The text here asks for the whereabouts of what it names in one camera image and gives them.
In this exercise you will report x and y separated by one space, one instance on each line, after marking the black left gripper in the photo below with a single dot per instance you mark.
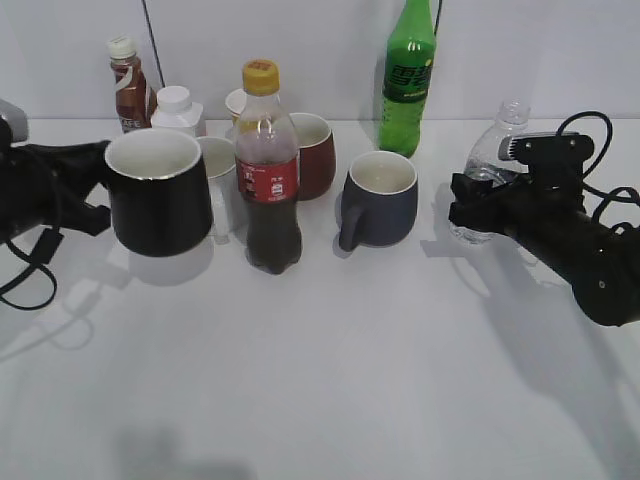
30 193

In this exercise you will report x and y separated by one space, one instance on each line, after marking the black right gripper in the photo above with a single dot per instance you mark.
600 263

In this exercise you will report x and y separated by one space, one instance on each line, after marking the clear cestbon water bottle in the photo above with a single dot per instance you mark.
483 163

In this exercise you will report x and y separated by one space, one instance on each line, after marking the black ceramic mug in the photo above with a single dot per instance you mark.
158 191

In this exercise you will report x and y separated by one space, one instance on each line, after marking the dark blue ceramic mug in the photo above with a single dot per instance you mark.
379 201

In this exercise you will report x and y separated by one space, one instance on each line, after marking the brown coffee drink bottle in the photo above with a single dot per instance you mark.
135 100

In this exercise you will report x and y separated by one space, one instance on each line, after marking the white plastic bottle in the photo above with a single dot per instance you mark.
177 111

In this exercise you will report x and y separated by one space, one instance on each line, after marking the white ceramic mug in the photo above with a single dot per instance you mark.
228 208

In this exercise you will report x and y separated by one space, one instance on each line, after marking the red ceramic mug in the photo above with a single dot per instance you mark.
317 165

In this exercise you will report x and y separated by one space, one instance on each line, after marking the green sprite bottle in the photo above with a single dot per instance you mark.
410 54

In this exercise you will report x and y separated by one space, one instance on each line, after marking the cola bottle yellow cap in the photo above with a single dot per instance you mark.
267 169

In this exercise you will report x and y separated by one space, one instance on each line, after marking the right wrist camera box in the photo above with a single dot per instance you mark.
553 161

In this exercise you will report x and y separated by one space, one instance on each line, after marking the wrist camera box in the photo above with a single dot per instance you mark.
553 161
16 120

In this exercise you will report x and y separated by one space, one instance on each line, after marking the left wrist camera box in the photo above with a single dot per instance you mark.
16 120

